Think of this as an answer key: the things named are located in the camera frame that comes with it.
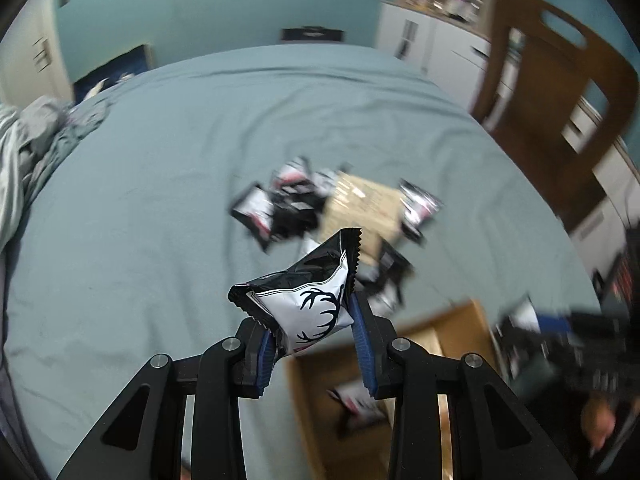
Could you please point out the black white antler snack packet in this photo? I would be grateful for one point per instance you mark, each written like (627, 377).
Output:
(306, 302)

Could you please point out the teal bed sheet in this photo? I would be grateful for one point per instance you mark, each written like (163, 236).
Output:
(129, 250)

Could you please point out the snack packet inside box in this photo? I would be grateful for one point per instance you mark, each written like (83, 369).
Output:
(359, 410)

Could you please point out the brown wooden chair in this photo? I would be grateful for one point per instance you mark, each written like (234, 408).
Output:
(560, 57)

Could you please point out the person right hand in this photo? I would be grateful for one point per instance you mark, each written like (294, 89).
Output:
(598, 422)

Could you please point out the snack packet right of pile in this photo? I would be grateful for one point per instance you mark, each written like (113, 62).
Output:
(418, 208)

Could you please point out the tan kraft paper snack bag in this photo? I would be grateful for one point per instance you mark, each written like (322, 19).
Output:
(374, 208)

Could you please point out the snack packet of pile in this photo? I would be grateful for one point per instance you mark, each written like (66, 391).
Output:
(255, 210)
(418, 208)

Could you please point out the grey striped crumpled blanket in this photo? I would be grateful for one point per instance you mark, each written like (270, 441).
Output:
(35, 140)

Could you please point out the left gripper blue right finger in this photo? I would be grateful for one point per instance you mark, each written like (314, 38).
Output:
(372, 338)

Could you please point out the white door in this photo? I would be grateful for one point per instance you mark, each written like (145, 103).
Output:
(32, 63)

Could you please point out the snack packet left of pile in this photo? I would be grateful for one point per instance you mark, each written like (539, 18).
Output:
(255, 210)

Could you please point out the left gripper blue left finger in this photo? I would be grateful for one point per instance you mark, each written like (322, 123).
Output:
(261, 353)

